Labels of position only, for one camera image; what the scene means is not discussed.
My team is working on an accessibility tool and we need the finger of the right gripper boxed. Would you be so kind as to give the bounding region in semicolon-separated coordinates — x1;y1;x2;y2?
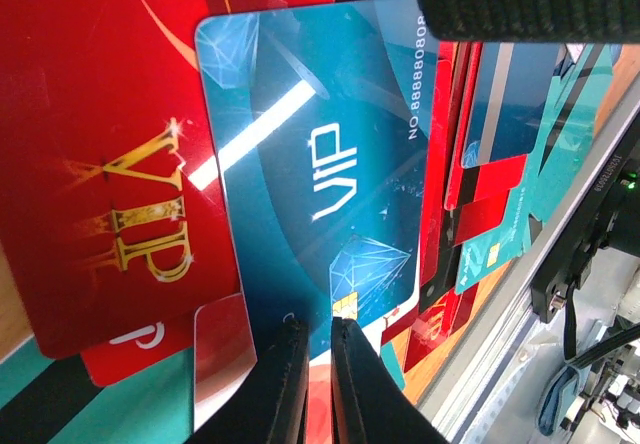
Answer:
418;0;639;44

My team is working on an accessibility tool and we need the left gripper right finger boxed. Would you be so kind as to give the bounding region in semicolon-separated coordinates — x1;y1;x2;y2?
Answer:
331;317;447;443

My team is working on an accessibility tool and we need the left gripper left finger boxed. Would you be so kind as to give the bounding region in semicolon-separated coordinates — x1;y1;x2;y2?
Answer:
187;319;310;443

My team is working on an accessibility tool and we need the blue striped card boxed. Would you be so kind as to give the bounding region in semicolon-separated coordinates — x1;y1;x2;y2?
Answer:
460;42;560;169

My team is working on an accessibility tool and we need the red card bottom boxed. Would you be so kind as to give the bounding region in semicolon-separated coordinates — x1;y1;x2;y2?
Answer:
403;286;477;373

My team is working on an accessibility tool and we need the red VIP card lower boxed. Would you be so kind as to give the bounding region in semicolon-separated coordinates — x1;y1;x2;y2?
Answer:
79;291;259;388

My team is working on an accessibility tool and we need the teal card bottom right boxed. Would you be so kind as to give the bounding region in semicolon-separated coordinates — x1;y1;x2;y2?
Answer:
529;44;622;224

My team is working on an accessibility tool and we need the teal card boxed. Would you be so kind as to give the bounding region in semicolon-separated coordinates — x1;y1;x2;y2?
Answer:
1;339;193;443
529;44;622;224

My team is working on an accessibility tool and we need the teal card bottom left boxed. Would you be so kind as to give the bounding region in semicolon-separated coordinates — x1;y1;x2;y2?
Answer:
1;339;193;443

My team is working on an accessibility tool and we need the red VIP card upper pile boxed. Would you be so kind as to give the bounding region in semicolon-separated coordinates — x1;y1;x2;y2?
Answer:
1;0;333;359

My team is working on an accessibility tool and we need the aluminium table edge rail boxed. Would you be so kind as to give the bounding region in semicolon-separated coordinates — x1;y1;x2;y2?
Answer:
418;76;639;441

